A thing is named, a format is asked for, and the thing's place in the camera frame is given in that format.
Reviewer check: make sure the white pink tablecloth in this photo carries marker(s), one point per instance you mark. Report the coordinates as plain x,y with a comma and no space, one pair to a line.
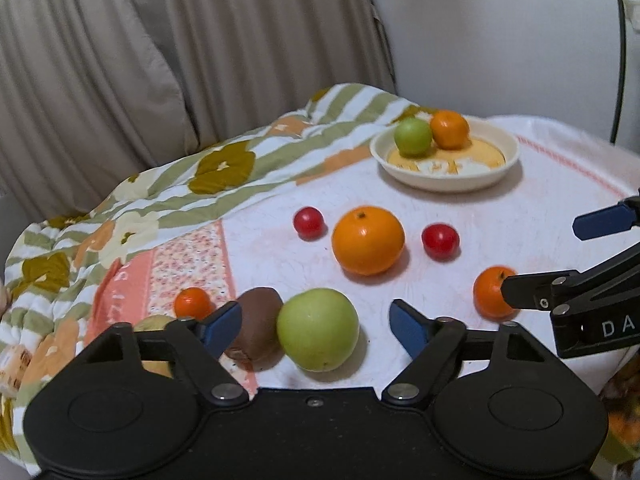
500,200

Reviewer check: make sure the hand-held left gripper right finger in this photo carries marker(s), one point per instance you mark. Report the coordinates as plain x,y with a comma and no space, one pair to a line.
406,327

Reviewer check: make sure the large orange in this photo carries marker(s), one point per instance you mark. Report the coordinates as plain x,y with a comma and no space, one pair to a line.
367,242

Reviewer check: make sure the small dark tangerine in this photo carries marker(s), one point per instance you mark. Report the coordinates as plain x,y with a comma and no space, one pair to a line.
192,304

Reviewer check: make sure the red tomato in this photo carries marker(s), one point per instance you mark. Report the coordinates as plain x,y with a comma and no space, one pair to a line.
309,222
440,241

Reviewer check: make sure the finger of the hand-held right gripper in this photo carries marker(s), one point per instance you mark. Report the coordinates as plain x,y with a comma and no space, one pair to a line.
602,222
530,290

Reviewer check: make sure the brown kiwi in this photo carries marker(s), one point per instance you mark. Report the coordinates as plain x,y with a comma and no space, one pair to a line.
257,325

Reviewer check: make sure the green striped floral quilt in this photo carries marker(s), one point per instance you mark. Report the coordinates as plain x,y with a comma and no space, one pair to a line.
175,195

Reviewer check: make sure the large green apple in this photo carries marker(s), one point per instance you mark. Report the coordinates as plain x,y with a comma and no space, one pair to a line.
317,330

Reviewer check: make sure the orange patterned cloth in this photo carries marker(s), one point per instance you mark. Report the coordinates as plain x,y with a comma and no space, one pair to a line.
622,410

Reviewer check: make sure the beige curtain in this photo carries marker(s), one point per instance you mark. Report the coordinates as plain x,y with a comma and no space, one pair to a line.
100,85

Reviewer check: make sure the pale yellow apple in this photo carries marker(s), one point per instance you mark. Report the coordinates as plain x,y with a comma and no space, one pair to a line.
152,322

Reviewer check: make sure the cream bowl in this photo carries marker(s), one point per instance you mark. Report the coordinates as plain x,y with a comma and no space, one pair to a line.
450,180

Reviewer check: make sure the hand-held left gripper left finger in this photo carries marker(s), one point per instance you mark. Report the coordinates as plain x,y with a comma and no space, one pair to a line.
222,327

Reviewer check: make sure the small green apple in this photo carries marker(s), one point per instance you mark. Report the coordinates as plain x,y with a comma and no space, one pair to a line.
412,137

